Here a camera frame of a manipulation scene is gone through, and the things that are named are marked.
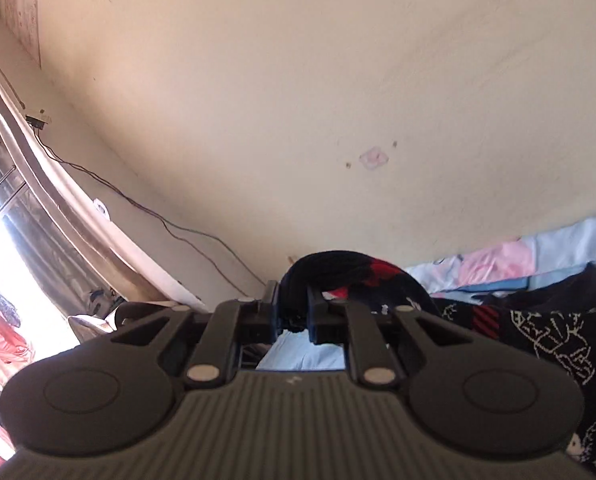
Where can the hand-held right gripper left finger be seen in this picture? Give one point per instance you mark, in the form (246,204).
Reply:
(272,310)

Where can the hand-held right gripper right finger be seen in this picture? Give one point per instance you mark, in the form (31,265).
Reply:
(315,320)

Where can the dark reindeer pattern knit sweater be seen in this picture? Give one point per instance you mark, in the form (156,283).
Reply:
(528,340)

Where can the white curtain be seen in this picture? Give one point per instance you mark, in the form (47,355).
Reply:
(78,200)

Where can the light blue printed bed sheet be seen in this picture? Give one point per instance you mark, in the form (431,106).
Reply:
(553,250)

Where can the red hanging cloth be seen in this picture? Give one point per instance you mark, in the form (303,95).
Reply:
(0,342)

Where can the white wall hook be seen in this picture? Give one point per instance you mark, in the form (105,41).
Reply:
(101,208)

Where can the small white wall box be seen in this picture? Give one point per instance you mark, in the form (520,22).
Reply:
(39,117)

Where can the wall poster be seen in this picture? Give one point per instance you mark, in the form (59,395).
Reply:
(22,5)

